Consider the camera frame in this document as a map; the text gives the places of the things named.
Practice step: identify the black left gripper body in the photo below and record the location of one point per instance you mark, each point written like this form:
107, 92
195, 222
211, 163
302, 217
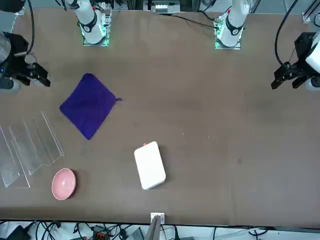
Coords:
303, 47

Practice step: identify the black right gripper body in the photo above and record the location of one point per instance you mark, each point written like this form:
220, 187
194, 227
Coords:
18, 46

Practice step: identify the purple towel with loop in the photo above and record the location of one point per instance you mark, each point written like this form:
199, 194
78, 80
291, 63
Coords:
87, 107

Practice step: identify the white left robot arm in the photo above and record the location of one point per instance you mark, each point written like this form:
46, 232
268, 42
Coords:
232, 27

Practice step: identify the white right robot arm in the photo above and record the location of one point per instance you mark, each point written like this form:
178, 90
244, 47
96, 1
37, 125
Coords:
87, 22

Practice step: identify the clear acrylic stepped rack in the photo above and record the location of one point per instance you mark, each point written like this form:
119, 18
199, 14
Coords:
32, 150

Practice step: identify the pink bowl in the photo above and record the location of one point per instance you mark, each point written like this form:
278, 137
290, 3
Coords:
63, 185

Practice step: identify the white power strip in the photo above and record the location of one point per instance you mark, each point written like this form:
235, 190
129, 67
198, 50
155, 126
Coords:
161, 8

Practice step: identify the black power adapter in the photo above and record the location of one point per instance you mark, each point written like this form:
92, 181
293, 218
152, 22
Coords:
17, 232

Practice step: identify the black device with orange buttons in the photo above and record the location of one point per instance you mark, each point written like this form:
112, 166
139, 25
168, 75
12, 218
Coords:
100, 233

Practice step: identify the grey power adapter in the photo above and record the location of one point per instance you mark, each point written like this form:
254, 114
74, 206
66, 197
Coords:
137, 235

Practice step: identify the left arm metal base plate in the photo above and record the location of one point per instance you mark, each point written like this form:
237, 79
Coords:
237, 47

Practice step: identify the grey aluminium post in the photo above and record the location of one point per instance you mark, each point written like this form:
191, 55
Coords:
153, 230

